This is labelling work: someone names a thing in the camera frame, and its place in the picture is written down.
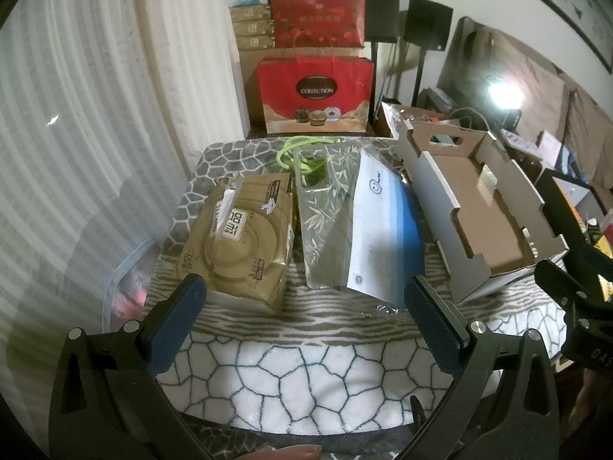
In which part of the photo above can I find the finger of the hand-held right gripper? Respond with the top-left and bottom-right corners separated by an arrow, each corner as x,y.
535,167 -> 613,252
533,258 -> 582,318

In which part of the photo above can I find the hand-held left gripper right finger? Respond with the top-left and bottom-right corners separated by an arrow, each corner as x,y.
405,274 -> 561,460

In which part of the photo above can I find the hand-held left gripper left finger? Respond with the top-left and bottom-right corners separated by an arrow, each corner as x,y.
48,274 -> 231,460

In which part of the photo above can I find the white cardboard box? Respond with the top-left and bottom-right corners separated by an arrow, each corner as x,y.
397,120 -> 570,305

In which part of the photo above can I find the gold tissue pack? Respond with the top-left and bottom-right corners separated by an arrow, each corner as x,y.
184,172 -> 298,314

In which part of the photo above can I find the pack of blue face masks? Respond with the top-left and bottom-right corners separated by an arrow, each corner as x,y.
345,146 -> 427,314

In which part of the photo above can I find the person's left hand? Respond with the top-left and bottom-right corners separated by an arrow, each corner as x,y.
244,445 -> 323,460

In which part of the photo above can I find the clear plastic storage bin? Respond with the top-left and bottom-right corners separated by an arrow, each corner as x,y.
103,240 -> 164,331

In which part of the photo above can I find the pile of assorted clutter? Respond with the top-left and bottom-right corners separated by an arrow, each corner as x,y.
500,127 -> 613,250

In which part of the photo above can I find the grey and white patterned blanket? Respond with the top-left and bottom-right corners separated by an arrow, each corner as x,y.
144,136 -> 570,442

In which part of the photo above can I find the large dark screen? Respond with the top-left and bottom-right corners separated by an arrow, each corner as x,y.
438,15 -> 613,192

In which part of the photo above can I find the white curtain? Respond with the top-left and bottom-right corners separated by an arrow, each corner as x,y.
0,0 -> 250,394

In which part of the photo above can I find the red gift bag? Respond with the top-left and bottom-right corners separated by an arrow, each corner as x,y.
256,33 -> 375,135

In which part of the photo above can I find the tan tissue box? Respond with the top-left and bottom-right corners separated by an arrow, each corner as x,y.
234,35 -> 275,51
231,6 -> 273,22
232,20 -> 275,38

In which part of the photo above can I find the red gift box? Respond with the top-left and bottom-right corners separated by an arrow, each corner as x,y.
268,0 -> 367,49

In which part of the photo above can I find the framed wall picture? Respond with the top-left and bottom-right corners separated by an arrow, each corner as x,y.
484,0 -> 613,70

